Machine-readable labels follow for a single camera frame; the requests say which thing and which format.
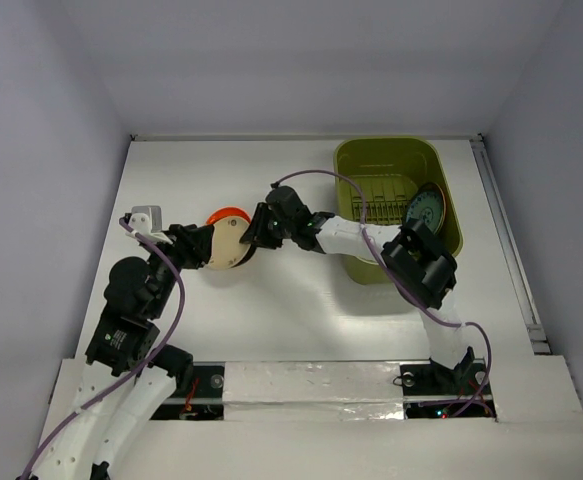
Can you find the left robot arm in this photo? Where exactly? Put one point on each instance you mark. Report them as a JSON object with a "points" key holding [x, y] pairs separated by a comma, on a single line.
{"points": [[130, 368]]}

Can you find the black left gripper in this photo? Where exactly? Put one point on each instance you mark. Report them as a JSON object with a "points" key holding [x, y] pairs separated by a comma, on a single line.
{"points": [[193, 241]]}

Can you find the blue patterned plate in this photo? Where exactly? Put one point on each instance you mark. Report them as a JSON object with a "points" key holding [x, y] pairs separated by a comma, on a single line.
{"points": [[413, 209]]}

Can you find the cream floral plate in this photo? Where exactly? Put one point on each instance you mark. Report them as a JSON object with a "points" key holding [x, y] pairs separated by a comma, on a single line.
{"points": [[227, 250]]}

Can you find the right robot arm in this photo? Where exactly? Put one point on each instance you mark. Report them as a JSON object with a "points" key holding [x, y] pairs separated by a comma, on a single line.
{"points": [[410, 255]]}

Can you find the beige plate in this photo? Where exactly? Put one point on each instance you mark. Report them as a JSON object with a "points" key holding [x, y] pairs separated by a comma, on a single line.
{"points": [[250, 253]]}

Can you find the silver taped base panel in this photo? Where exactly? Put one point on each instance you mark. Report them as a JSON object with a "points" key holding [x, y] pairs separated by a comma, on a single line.
{"points": [[335, 391]]}

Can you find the green dish rack tub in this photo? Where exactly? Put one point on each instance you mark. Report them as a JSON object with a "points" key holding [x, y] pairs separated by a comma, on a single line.
{"points": [[390, 171]]}

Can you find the aluminium side rail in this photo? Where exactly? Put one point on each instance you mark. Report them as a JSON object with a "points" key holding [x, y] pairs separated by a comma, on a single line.
{"points": [[537, 336]]}

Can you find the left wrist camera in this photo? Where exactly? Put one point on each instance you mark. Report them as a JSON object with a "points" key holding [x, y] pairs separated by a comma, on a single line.
{"points": [[145, 220]]}

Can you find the orange plate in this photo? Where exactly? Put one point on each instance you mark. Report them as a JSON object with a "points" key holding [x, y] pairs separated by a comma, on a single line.
{"points": [[225, 212]]}

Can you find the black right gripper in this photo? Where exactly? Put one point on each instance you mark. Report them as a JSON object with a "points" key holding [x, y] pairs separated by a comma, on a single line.
{"points": [[261, 226]]}

